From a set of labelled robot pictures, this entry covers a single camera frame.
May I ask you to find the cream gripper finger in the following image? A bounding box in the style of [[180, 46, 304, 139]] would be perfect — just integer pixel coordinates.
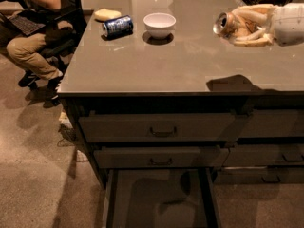
[[232, 4, 275, 25], [233, 29, 274, 48]]

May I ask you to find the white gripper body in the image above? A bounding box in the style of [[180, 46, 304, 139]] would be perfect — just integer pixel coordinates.
[[268, 3, 304, 47]]

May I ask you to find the top right drawer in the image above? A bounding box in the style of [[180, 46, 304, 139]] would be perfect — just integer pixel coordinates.
[[240, 109, 304, 138]]

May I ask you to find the top left drawer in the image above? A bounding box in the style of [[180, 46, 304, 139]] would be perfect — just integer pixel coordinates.
[[79, 113, 247, 143]]

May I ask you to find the middle right drawer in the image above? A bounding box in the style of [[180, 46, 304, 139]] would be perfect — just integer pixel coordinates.
[[224, 143, 304, 167]]

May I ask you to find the middle left drawer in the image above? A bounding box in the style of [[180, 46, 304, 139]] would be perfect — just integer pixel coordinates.
[[94, 146, 229, 169]]

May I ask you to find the bottom right drawer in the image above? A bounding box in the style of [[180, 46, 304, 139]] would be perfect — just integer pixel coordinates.
[[214, 167, 304, 184]]

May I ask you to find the blue soda can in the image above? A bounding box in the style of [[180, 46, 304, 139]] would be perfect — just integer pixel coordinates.
[[103, 15, 133, 38]]

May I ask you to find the open bottom drawer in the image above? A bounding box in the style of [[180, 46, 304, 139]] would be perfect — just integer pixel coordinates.
[[103, 168, 221, 228]]

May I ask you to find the white bowl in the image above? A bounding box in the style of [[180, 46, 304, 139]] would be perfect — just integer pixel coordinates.
[[143, 12, 176, 39]]

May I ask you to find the yellow sponge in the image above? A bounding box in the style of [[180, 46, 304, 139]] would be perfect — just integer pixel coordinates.
[[94, 9, 122, 22]]

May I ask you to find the black office chair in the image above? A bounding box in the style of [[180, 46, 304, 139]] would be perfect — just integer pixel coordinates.
[[18, 0, 88, 107]]

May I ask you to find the seated person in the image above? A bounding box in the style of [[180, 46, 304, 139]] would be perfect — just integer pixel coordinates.
[[0, 0, 73, 98]]

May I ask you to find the black laptop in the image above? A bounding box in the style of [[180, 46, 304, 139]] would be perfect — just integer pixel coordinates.
[[0, 10, 48, 36]]

